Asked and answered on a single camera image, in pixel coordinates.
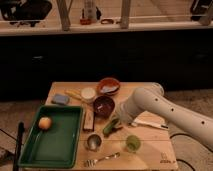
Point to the yellow corn cob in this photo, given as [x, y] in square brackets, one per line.
[73, 94]

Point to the blue sponge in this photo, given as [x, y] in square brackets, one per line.
[60, 99]

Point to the green plastic cup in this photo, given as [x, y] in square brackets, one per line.
[132, 143]

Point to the black bag on shelf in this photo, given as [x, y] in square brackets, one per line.
[30, 12]

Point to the green plastic tray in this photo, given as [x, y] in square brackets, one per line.
[55, 148]

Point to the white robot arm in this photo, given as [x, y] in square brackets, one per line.
[151, 99]

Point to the metal cup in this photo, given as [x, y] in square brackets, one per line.
[94, 142]

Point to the wooden block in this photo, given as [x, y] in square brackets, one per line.
[88, 124]

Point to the black pole left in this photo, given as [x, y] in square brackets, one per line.
[21, 130]

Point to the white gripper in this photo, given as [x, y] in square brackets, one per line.
[122, 115]

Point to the green pepper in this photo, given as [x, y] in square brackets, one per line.
[113, 126]

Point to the dark brown bowl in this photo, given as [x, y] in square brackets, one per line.
[103, 106]

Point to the white round container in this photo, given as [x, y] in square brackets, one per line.
[88, 94]

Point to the orange bowl with cloth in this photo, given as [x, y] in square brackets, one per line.
[108, 86]

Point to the orange peach fruit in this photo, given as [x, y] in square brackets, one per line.
[44, 123]

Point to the white bottle on shelf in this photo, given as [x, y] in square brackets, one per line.
[90, 10]

